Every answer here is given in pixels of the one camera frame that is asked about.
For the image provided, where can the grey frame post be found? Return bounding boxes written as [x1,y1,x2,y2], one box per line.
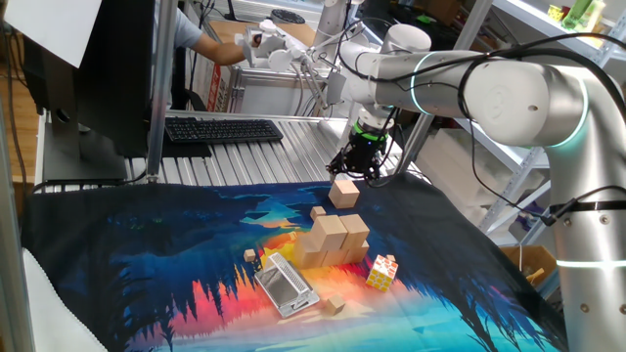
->
[0,97,36,352]

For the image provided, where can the person forearm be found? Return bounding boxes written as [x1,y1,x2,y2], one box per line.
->
[190,32,247,66]

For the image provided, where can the aluminium vertical post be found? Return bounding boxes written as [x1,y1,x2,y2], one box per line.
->
[145,0,179,185]

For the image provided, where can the green wrist adapter ring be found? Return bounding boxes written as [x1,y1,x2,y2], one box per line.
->
[352,120,390,143]

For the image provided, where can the white metal shelf rack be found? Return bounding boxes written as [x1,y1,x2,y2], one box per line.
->
[393,0,626,299]

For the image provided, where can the cardboard box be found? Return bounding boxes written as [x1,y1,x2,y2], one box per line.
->
[499,243,558,289]

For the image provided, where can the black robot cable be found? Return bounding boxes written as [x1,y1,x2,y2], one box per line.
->
[332,17,626,229]

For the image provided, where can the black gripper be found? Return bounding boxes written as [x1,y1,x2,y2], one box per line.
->
[326,132,388,183]

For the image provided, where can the white paper sheet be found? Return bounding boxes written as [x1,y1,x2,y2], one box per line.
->
[3,0,104,69]

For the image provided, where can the person in blue shirt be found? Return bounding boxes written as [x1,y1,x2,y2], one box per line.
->
[154,7,204,107]

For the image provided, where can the green yellow bottles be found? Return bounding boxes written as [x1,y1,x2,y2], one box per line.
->
[547,0,607,36]

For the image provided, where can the black keyboard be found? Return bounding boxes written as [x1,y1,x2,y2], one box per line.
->
[163,116,286,146]

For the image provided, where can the black computer monitor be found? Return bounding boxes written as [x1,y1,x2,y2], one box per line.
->
[22,0,157,183]

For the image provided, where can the silver metal mesh holder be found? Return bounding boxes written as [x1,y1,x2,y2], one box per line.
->
[253,251,321,320]

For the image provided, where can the Rubik's cube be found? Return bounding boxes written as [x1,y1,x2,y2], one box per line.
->
[365,253,400,293]

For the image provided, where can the black monitor cable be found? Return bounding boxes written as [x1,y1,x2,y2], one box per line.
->
[31,168,149,196]

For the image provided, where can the black round disc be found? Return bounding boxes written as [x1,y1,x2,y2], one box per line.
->
[271,8,307,25]

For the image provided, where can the white foam pieces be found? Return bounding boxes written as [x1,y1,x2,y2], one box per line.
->
[415,127,505,226]

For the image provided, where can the colourful forest print cloth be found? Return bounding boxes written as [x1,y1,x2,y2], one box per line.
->
[20,171,568,352]

